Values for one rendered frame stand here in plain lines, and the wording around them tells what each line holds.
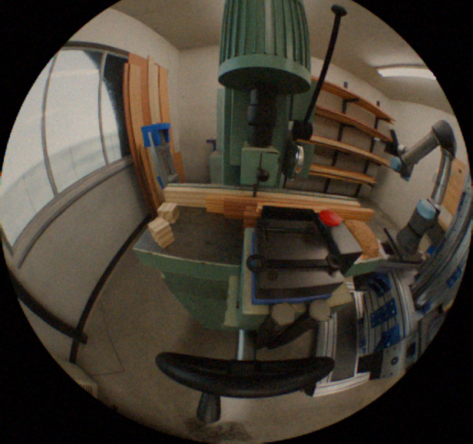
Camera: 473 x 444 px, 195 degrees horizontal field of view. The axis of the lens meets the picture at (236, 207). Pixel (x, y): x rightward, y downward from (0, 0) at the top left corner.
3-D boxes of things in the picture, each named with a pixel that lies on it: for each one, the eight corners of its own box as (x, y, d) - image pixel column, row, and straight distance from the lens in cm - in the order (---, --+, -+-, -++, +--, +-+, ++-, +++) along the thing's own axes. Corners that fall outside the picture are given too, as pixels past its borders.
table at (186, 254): (123, 299, 35) (107, 284, 31) (174, 213, 49) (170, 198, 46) (385, 299, 47) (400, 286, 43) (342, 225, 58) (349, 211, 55)
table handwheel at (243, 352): (320, 366, 44) (208, 367, 49) (309, 299, 46) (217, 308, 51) (368, 387, 17) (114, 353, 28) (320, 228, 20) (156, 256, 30)
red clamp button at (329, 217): (323, 228, 17) (326, 221, 17) (314, 213, 20) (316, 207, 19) (342, 228, 19) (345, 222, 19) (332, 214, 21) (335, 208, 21)
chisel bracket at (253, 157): (239, 191, 28) (242, 148, 25) (242, 170, 41) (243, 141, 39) (276, 194, 28) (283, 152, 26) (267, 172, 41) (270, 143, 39)
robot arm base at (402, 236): (406, 236, 98) (415, 220, 96) (418, 256, 92) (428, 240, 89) (391, 232, 87) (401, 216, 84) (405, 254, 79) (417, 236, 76)
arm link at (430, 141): (454, 128, 83) (391, 176, 89) (458, 139, 93) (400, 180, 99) (440, 106, 88) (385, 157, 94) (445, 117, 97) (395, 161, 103)
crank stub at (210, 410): (223, 421, 23) (203, 415, 24) (227, 388, 20) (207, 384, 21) (213, 427, 21) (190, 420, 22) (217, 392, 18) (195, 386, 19)
